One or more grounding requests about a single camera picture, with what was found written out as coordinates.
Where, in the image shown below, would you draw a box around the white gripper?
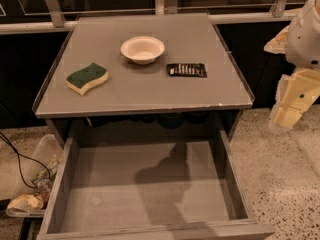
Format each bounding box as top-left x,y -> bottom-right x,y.
264,14 -> 320,130

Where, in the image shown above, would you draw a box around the black rxbar chocolate bar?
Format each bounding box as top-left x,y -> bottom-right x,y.
166,63 -> 207,78

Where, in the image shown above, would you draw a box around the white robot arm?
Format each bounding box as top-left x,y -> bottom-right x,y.
264,0 -> 320,134

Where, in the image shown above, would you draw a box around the grey cabinet with top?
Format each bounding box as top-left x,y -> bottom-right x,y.
33,14 -> 254,143

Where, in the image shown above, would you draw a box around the open grey top drawer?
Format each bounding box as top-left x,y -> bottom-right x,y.
37,135 -> 274,240

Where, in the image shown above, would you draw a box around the white paper bowl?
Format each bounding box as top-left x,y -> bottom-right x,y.
120,36 -> 165,65

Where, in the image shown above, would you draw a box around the green yellow sponge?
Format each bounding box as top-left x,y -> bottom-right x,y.
66,63 -> 109,96

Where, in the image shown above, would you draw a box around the crumpled wrappers in bin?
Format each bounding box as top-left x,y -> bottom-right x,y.
8,155 -> 59,213

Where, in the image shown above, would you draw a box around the metal railing with glass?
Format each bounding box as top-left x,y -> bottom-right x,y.
0,0 -> 307,34

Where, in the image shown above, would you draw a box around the clear plastic bin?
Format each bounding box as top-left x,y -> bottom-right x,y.
6,134 -> 63,217

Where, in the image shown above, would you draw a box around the black cable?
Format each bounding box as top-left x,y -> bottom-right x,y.
0,131 -> 52,190

